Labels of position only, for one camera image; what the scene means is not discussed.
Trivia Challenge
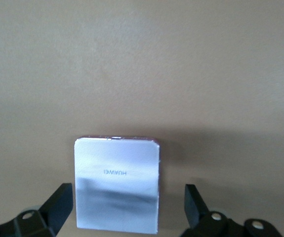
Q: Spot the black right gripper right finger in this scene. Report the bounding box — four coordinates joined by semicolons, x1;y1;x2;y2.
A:
181;184;283;237

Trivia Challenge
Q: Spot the lavender flip phone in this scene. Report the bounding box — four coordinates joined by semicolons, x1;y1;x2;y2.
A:
73;135;162;234

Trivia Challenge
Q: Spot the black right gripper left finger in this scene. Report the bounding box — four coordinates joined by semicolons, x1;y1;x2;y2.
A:
0;182;74;237

